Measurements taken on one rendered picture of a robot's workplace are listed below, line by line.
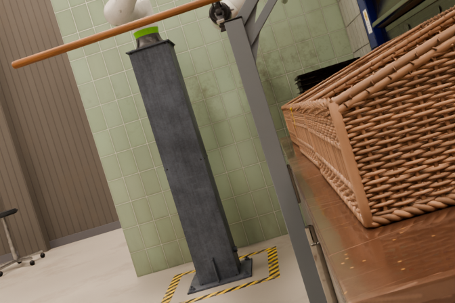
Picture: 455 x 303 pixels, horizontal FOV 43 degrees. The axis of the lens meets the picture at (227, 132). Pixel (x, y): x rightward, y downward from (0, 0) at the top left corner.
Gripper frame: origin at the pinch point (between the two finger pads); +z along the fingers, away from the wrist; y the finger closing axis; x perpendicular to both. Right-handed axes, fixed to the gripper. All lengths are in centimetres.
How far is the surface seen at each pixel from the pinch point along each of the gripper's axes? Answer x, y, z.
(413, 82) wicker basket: -24, 46, 158
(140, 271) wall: 94, 116, -111
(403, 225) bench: -18, 60, 160
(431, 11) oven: -64, 31, 43
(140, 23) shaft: 28.2, 0.3, 11.1
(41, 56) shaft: 68, 0, 11
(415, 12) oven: -63, 29, 28
